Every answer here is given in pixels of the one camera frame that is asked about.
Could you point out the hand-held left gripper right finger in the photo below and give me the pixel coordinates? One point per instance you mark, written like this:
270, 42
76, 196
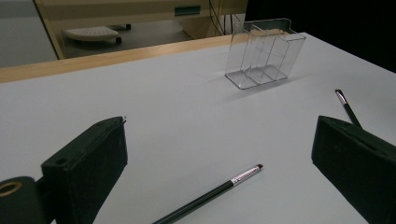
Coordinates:
358, 165

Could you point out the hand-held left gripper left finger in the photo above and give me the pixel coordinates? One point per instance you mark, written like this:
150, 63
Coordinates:
87, 168

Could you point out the black makeup brush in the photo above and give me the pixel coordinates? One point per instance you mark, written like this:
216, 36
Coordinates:
347, 108
214, 191

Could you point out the clear acrylic organizer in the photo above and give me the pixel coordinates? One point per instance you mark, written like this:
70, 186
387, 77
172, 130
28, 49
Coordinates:
261, 62

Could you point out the wheeled footrest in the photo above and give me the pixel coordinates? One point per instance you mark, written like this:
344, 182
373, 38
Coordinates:
90, 33

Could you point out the black curtain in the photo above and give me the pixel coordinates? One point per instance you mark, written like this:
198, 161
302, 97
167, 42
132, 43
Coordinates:
342, 21

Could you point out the white cabinet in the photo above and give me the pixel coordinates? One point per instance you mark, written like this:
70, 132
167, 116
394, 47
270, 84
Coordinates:
21, 34

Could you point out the wooden desk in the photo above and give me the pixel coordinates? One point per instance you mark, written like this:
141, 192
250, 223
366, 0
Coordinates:
109, 11

